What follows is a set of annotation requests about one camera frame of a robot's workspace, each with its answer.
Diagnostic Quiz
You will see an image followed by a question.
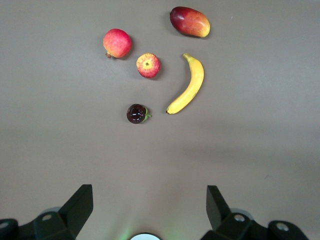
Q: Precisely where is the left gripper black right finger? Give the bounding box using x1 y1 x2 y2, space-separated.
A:
199 185 311 240

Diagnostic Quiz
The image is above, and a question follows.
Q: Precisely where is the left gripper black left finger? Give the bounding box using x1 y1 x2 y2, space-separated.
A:
0 184 94 240

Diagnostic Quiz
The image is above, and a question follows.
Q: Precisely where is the yellow banana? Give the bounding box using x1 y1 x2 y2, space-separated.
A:
165 52 205 116

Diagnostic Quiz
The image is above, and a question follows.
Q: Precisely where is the red yellow striped apple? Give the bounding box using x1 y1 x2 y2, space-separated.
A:
136 52 161 79

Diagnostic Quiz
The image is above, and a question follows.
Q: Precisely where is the dark purple mangosteen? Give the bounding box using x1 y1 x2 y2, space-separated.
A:
126 103 152 125

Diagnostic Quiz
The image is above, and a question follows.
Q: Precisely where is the red pomegranate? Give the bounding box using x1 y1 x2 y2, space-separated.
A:
102 28 133 60

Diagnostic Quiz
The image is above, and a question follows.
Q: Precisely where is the red yellow mango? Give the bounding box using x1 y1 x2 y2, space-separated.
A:
169 6 211 38

